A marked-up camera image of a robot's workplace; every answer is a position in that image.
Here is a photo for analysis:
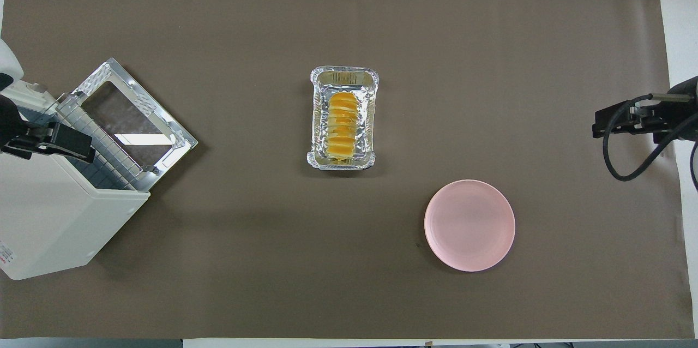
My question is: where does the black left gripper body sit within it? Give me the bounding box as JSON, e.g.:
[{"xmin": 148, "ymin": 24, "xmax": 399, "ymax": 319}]
[{"xmin": 19, "ymin": 122, "xmax": 55, "ymax": 151}]

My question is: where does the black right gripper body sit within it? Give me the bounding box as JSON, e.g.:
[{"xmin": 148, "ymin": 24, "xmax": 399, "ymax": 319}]
[{"xmin": 634, "ymin": 98, "xmax": 683, "ymax": 134}]

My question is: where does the aluminium foil tray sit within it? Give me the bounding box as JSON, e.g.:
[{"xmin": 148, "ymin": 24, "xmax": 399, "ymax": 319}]
[{"xmin": 306, "ymin": 66, "xmax": 381, "ymax": 172}]

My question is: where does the sliced yellow bread loaf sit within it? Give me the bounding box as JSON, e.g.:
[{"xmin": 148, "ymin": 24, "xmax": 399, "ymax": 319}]
[{"xmin": 326, "ymin": 92, "xmax": 362, "ymax": 161}]

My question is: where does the chrome glass oven door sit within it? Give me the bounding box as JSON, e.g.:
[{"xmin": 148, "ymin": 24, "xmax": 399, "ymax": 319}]
[{"xmin": 71, "ymin": 57, "xmax": 199, "ymax": 186}]

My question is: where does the white toaster oven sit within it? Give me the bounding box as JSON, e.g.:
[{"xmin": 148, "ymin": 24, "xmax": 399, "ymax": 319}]
[{"xmin": 0, "ymin": 78, "xmax": 151, "ymax": 281}]

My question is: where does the pink round plate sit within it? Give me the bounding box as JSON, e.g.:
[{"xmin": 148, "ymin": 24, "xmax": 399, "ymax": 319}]
[{"xmin": 424, "ymin": 179, "xmax": 516, "ymax": 273}]

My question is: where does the brown table mat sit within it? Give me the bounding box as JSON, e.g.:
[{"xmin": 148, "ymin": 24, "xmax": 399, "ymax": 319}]
[{"xmin": 0, "ymin": 0, "xmax": 696, "ymax": 340}]

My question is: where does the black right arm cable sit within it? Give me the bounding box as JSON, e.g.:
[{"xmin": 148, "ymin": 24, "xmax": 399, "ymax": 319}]
[{"xmin": 601, "ymin": 94, "xmax": 698, "ymax": 192}]

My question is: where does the oven wire rack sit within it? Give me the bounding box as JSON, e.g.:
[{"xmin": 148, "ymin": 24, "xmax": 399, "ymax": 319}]
[{"xmin": 56, "ymin": 93, "xmax": 151, "ymax": 191}]

